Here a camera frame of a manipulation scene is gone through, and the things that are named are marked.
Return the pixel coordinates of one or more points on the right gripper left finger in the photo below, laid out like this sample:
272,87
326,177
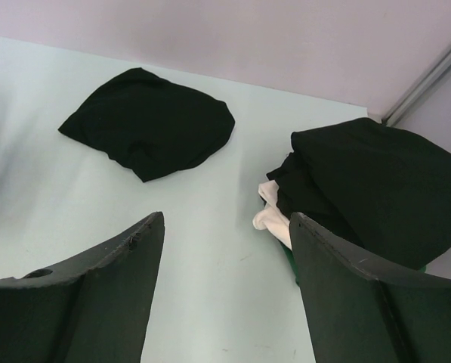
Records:
92,307

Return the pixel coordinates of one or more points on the green folded t-shirt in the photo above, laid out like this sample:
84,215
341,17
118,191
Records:
291,260

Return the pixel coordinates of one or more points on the black t-shirt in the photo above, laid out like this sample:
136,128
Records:
392,186
298,193
150,125

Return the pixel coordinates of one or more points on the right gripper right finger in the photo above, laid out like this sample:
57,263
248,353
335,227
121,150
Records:
363,308

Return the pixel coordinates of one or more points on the white folded t-shirt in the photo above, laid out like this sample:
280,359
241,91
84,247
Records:
270,218

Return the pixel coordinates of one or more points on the right aluminium frame post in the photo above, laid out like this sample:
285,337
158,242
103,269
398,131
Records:
419,90

